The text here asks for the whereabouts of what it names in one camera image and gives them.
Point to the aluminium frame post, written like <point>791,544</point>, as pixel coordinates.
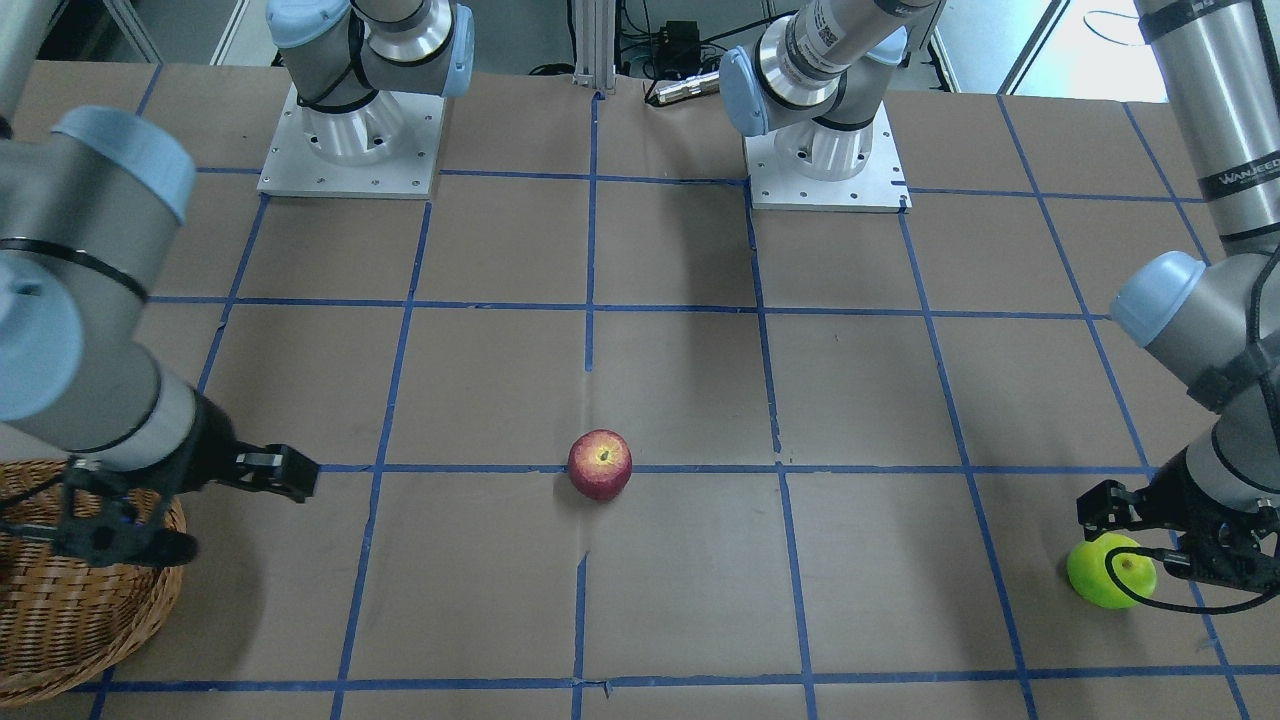
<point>594,37</point>

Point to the green apple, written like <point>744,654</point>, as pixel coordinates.
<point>1089,573</point>

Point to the black wrist camera,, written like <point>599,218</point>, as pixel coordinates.
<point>1226,554</point>
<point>109,517</point>

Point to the black wrist camera, right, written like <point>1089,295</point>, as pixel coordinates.
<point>109,517</point>

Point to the wicker basket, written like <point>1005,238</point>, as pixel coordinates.
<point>63,622</point>

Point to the black wrist camera, left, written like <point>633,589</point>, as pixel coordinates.
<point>1226,554</point>

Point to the red yellow apple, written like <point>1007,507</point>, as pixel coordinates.
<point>600,465</point>

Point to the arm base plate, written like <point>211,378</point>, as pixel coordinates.
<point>808,167</point>
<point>386,150</point>

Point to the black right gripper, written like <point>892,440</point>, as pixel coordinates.
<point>207,451</point>

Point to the silver cylinder connector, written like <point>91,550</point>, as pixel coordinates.
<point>690,88</point>

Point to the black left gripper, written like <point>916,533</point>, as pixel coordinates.
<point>1196,492</point>

